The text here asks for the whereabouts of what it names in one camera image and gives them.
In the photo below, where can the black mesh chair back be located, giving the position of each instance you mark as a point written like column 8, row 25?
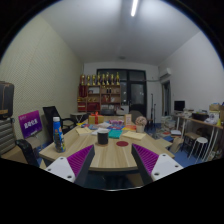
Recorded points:
column 28, row 153

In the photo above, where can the teal notebook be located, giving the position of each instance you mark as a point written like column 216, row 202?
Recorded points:
column 115, row 134

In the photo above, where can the large pale yellow book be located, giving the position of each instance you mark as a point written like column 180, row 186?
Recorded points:
column 134, row 135

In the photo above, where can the yellow gift box red ribbon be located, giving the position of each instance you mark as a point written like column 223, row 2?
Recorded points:
column 96, row 119

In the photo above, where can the ceiling tube light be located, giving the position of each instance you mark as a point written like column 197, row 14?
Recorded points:
column 134, row 7

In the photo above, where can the small pale yellow book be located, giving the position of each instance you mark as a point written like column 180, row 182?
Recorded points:
column 83, row 131

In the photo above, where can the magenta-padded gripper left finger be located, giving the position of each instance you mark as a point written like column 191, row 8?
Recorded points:
column 60, row 166

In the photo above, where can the white wall air conditioner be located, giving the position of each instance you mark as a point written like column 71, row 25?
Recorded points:
column 165, row 74

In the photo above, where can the orange red book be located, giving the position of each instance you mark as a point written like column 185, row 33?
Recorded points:
column 129, row 128

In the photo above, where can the pink flowers in white pot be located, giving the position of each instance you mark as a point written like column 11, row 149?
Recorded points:
column 141, row 121

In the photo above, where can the blue drink bottle white cap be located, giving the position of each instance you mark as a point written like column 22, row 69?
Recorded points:
column 58, row 136

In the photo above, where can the white round stool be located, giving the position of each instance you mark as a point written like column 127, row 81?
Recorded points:
column 201, row 141

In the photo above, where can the grey ribbed suitcase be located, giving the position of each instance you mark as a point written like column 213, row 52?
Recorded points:
column 6, row 136

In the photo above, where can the dark cup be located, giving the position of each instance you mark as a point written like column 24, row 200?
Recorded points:
column 103, row 137

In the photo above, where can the blue colourful book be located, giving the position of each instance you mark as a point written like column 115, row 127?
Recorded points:
column 90, row 126

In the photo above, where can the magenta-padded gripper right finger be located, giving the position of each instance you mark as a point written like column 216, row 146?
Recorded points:
column 165, row 165

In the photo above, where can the flat round red coaster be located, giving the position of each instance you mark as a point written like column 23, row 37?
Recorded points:
column 122, row 143

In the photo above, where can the wooden shelf unit with trophies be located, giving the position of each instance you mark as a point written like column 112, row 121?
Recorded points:
column 99, row 96

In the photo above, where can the white printed booklet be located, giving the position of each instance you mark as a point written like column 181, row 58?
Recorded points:
column 95, row 131

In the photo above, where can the upright orange box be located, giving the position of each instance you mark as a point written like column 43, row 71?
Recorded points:
column 128, row 119

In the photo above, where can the purple sign board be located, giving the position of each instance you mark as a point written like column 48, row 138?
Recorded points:
column 30, row 124

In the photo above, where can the black-framed glass door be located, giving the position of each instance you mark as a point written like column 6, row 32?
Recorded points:
column 136, row 93

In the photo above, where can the dark bag with tan trim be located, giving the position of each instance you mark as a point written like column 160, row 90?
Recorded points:
column 6, row 100

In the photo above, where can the cluttered side desk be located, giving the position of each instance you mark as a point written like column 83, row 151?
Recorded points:
column 203, row 122

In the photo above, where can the black office chair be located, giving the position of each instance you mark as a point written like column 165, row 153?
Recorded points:
column 50, row 116

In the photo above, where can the computer monitor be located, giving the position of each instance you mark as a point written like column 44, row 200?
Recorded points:
column 179, row 105

